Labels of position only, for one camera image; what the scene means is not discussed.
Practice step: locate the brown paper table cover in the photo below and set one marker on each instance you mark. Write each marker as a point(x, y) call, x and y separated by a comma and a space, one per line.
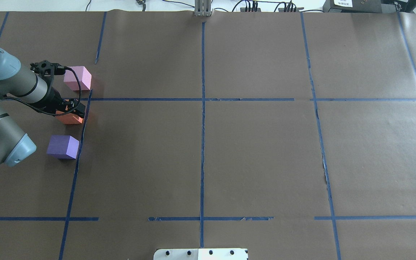
point(291, 135)

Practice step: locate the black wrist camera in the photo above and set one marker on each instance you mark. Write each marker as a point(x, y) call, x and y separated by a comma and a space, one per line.
point(47, 68)

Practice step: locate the black box with label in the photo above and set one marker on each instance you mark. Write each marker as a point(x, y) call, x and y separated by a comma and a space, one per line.
point(352, 6)

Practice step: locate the pink block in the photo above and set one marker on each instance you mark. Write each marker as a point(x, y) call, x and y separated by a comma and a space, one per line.
point(82, 74)

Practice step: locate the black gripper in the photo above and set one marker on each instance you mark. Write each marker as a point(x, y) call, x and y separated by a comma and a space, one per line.
point(55, 100)

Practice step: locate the orange block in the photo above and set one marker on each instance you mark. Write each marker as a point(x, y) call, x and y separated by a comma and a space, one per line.
point(69, 119)

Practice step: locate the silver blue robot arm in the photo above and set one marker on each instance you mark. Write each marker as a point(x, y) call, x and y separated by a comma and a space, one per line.
point(30, 86)

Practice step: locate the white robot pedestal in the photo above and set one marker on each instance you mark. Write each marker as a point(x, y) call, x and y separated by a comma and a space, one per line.
point(230, 253)

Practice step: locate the aluminium frame post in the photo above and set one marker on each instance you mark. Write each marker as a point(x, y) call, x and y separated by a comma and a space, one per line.
point(203, 8)

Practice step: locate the purple block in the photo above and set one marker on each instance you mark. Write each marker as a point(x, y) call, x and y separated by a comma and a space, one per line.
point(63, 147)

